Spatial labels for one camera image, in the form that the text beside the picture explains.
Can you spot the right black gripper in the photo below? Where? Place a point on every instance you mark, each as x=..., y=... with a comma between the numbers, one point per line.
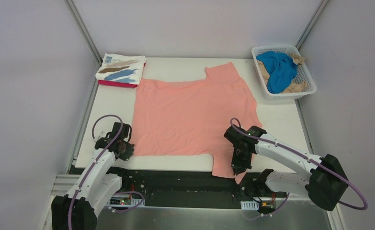
x=239, y=159

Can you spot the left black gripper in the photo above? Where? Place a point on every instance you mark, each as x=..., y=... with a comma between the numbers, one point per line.
x=126, y=149

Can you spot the pink t shirt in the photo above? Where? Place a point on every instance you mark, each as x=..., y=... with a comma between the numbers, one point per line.
x=191, y=117

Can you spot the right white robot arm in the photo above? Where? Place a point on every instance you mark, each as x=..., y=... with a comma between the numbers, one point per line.
x=321, y=179

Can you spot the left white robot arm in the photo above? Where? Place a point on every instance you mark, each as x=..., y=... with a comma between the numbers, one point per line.
x=80, y=207

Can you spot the right controller board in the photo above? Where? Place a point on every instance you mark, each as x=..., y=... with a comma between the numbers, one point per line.
x=266, y=208

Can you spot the controller board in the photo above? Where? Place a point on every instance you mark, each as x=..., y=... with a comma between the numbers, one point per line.
x=120, y=201
x=266, y=208

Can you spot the left controller board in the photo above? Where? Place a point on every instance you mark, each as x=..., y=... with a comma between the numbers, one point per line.
x=120, y=201

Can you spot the folded white printed t shirt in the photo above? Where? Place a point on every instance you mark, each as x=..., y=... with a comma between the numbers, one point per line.
x=116, y=60

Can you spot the beige t shirt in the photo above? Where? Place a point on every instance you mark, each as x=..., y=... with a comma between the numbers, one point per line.
x=294, y=87

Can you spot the white plastic basket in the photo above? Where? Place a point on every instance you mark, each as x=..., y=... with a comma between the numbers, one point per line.
x=303, y=73

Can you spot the blue t shirt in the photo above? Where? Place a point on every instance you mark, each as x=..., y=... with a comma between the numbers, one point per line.
x=281, y=68

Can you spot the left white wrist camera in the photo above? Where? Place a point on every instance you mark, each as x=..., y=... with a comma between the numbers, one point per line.
x=101, y=135

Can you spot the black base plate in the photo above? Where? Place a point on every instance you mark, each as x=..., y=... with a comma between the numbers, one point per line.
x=185, y=189

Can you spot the left aluminium frame post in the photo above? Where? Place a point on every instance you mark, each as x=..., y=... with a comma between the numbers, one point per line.
x=83, y=29

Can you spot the aluminium frame post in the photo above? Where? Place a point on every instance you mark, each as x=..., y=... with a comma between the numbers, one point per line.
x=312, y=22
x=83, y=29

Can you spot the right aluminium frame post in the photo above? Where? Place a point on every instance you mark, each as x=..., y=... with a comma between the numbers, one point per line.
x=312, y=22

